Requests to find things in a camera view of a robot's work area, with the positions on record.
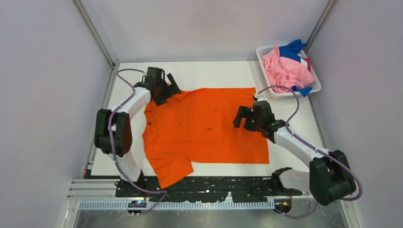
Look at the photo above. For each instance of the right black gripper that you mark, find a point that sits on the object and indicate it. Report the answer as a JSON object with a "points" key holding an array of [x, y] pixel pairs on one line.
{"points": [[244, 111]]}

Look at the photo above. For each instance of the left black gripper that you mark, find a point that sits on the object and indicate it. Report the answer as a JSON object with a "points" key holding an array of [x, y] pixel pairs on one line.
{"points": [[170, 90]]}

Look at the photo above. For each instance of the orange t-shirt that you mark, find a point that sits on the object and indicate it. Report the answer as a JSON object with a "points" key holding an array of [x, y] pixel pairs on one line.
{"points": [[197, 126]]}

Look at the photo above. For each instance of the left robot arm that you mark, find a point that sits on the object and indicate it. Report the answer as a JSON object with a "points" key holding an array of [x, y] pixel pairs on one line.
{"points": [[113, 134]]}

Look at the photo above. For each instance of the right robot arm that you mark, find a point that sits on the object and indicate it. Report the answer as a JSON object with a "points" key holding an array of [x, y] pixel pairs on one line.
{"points": [[329, 177]]}

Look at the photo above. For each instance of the pink t-shirt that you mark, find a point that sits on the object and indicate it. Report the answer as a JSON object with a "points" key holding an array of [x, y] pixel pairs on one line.
{"points": [[286, 72]]}

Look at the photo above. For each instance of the blue t-shirt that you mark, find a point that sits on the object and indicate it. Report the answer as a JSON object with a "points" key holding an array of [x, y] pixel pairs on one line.
{"points": [[291, 51]]}

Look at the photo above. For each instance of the red garment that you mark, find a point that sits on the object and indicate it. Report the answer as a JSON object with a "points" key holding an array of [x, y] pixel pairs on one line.
{"points": [[307, 63]]}

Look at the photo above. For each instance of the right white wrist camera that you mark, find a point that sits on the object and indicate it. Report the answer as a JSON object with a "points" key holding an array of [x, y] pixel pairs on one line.
{"points": [[257, 97]]}

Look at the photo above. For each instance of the aluminium frame rail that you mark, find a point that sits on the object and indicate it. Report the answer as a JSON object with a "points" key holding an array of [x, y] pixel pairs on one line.
{"points": [[92, 20]]}

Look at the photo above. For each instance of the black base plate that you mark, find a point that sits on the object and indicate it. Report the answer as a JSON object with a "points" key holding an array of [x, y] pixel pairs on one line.
{"points": [[205, 189]]}

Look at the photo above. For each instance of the white slotted cable duct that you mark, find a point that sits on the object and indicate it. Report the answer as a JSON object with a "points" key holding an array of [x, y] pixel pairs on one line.
{"points": [[143, 205]]}

